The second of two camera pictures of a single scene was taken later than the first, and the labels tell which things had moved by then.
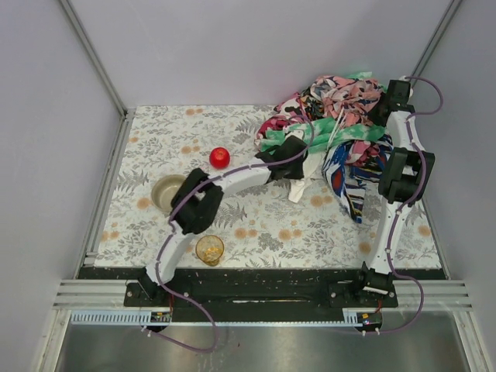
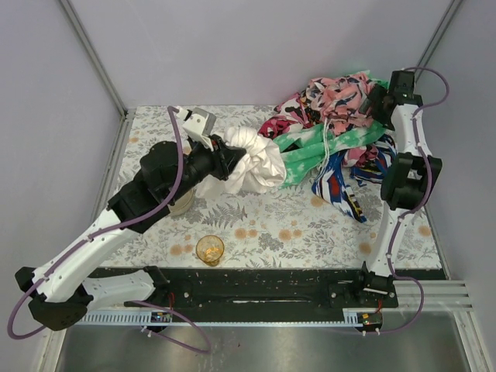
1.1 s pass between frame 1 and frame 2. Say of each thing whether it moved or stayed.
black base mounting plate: stayed
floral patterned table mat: stayed
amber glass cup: stayed
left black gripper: moved
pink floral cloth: moved
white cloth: moved
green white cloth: moved
